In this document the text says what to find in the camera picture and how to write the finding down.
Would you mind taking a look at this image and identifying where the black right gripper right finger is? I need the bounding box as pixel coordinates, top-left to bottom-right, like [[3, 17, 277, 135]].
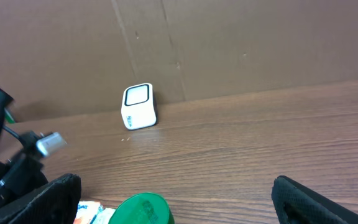
[[271, 175, 358, 224]]

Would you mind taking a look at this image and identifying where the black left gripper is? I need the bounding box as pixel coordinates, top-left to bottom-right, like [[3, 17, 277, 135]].
[[0, 131, 48, 208]]

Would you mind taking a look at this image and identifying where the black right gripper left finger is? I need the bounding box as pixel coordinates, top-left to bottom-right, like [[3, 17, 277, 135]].
[[0, 174, 81, 224]]

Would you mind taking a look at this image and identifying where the orange Kleenex tissue pack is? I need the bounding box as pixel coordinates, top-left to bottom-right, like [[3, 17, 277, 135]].
[[73, 201, 104, 224]]

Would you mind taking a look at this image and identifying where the green lid jar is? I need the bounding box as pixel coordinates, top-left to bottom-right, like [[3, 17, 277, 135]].
[[108, 192, 175, 224]]

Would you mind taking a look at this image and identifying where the teal tissue pack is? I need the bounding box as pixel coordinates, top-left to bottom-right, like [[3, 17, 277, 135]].
[[91, 208, 116, 224]]

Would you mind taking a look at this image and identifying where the white barcode scanner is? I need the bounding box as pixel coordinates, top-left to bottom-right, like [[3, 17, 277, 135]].
[[121, 83, 157, 130]]

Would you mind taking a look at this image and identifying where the green white pole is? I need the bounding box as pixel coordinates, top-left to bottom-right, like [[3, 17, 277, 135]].
[[4, 109, 16, 124]]

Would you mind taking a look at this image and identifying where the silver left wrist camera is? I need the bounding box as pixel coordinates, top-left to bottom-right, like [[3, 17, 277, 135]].
[[35, 132, 67, 157]]

